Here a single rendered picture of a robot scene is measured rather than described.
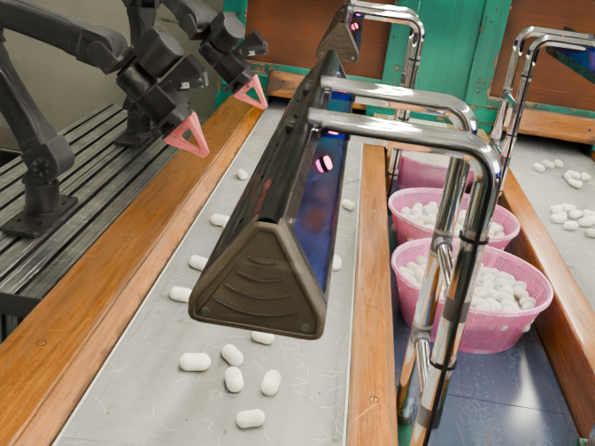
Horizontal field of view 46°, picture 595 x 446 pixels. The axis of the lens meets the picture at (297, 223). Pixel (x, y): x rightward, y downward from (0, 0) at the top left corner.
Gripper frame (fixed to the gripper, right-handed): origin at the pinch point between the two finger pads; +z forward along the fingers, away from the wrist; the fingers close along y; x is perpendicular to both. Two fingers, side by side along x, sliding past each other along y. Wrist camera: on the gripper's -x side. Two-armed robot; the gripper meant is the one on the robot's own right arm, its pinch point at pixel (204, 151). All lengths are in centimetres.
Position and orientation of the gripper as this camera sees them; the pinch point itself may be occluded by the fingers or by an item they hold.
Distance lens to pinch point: 130.9
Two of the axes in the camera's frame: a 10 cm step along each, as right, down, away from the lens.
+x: -7.3, 6.0, 3.2
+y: 1.0, -3.7, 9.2
